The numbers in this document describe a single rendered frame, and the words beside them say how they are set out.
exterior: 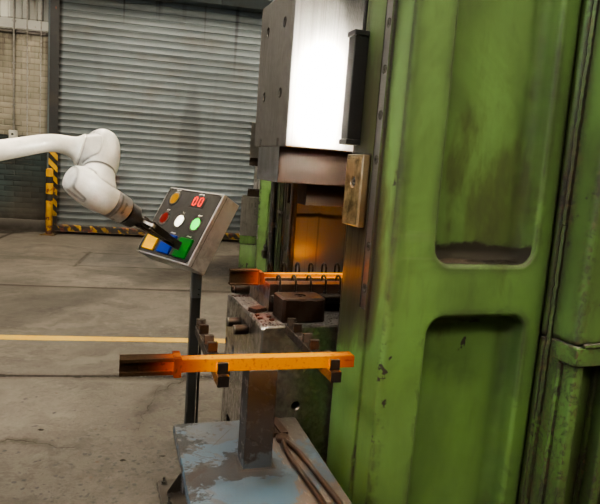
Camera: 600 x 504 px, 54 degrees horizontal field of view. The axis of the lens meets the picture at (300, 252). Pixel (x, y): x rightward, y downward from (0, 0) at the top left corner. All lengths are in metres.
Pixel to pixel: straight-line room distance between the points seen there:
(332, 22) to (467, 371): 0.94
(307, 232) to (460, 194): 0.65
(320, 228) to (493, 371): 0.71
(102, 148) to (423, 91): 1.04
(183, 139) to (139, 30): 1.73
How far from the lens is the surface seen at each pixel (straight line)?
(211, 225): 2.04
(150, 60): 9.74
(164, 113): 9.64
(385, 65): 1.38
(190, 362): 1.06
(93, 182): 1.83
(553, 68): 1.52
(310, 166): 1.61
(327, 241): 1.93
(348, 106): 1.44
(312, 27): 1.58
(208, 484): 1.23
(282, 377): 1.54
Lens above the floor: 1.32
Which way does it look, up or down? 8 degrees down
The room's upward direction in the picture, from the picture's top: 4 degrees clockwise
